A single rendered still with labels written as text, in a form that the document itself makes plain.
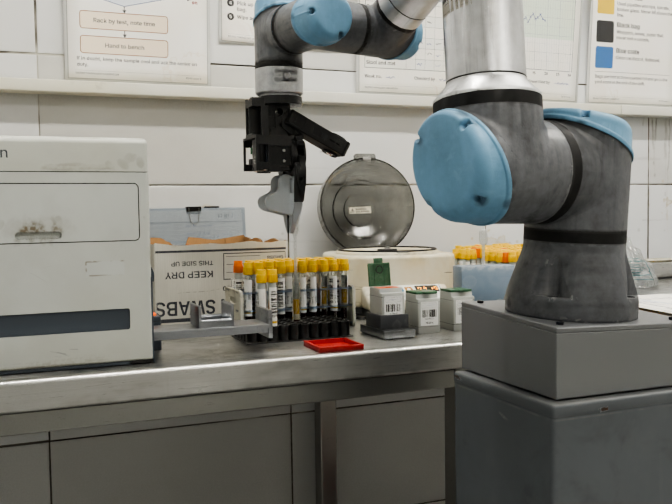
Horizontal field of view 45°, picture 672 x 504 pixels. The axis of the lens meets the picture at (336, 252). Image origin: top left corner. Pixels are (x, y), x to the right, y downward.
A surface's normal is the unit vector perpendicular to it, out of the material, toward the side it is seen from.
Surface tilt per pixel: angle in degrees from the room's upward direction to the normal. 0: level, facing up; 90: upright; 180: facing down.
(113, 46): 92
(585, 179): 101
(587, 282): 74
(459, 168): 97
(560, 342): 90
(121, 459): 90
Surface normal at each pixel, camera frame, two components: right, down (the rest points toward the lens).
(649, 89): 0.40, 0.08
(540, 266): -0.70, -0.27
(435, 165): -0.83, 0.15
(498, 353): -0.93, 0.04
